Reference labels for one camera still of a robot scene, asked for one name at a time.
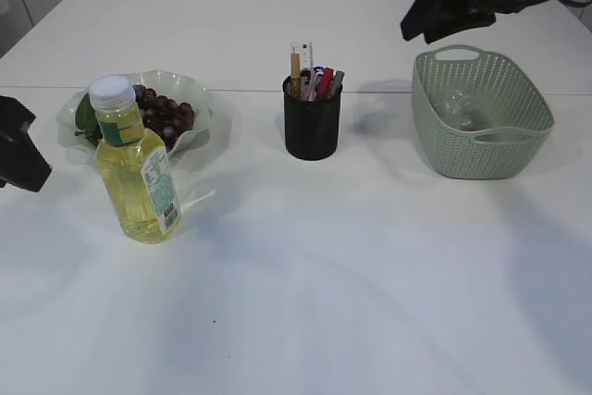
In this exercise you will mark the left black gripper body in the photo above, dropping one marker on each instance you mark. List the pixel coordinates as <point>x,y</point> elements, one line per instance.
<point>22,165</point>

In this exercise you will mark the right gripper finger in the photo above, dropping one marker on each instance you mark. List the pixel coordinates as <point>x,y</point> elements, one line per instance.
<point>424,18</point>
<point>444,22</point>

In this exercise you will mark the clear plastic sheet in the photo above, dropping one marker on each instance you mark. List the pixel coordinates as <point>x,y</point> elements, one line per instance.
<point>458,109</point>

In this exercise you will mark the silver glitter pen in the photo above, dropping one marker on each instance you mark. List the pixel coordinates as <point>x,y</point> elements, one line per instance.
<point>336,83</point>

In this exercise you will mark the yellow oil bottle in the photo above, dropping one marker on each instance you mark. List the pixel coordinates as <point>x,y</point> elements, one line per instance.
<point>133,163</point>

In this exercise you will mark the pink purple scissors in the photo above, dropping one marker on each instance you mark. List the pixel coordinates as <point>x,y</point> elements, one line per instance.
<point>312,86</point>

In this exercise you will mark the clear plastic ruler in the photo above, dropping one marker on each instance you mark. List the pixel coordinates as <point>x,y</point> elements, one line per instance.
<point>304,49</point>

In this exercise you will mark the red glitter pen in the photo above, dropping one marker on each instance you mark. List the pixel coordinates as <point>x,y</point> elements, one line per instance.
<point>323,88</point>

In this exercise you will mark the gold glitter pen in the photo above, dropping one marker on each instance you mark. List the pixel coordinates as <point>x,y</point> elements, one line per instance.
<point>295,75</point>

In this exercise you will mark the purple grape bunch with leaf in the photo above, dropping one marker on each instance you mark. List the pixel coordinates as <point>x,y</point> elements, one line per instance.
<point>161,114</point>

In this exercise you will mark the green woven plastic basket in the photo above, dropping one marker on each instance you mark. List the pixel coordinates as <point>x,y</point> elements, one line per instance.
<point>515,118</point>

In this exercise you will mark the black mesh pen holder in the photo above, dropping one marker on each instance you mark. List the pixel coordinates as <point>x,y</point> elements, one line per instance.
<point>311,129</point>

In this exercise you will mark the translucent green wavy plate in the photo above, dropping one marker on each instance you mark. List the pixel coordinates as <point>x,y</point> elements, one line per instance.
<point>182,89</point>

